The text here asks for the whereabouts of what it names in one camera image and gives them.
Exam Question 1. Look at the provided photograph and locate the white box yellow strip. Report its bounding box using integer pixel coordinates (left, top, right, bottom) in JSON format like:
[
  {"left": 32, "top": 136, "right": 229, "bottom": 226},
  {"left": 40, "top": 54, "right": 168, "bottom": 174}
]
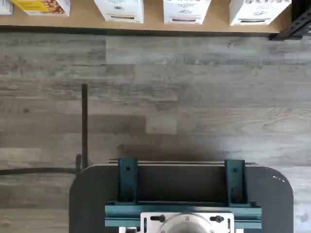
[{"left": 93, "top": 0, "right": 144, "bottom": 24}]

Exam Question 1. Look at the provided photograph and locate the white box pink strip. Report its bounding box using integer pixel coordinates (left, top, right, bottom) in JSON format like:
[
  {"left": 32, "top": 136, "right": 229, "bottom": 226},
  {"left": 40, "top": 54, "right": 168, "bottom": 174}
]
[{"left": 163, "top": 0, "right": 211, "bottom": 25}]

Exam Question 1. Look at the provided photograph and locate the tan wooden shelf board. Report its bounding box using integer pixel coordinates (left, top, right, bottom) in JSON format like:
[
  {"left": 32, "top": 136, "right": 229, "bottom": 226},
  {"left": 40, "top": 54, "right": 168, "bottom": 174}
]
[{"left": 0, "top": 0, "right": 280, "bottom": 33}]

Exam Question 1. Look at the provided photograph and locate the white box black strip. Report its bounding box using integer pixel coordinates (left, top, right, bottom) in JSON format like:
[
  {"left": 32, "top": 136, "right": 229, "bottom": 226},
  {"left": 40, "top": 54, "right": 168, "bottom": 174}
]
[{"left": 229, "top": 0, "right": 293, "bottom": 26}]

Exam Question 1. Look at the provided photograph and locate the purely elizabeth yellow box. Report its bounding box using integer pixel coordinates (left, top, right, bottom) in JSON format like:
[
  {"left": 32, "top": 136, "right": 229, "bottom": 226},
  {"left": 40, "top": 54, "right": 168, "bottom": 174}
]
[{"left": 10, "top": 0, "right": 71, "bottom": 17}]

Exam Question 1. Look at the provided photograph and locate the wooden metal shelf unit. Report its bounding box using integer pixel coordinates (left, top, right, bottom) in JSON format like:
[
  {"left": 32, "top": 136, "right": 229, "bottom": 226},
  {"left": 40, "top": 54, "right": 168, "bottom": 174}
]
[{"left": 0, "top": 0, "right": 311, "bottom": 41}]

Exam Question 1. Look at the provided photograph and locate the white mounting plate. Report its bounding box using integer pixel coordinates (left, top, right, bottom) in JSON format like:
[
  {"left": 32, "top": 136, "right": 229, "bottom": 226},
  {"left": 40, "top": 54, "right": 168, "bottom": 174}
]
[{"left": 118, "top": 211, "right": 244, "bottom": 233}]

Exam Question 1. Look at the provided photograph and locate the teal metal mounting frame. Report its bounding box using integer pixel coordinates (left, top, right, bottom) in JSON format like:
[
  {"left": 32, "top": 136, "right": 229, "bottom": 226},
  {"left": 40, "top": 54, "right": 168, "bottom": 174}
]
[{"left": 104, "top": 158, "right": 262, "bottom": 230}]

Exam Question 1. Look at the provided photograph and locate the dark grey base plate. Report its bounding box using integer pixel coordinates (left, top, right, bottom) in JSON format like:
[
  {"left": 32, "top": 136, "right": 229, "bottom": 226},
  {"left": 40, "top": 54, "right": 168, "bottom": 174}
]
[{"left": 69, "top": 164, "right": 294, "bottom": 233}]

